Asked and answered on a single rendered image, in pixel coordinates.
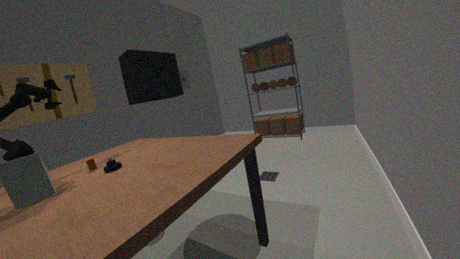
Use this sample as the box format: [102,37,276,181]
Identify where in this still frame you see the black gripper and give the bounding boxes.
[37,79,62,110]

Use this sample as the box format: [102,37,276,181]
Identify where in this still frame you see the orange knob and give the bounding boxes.
[86,158,97,171]

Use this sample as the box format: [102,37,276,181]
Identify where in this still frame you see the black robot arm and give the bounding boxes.
[0,83,44,161]

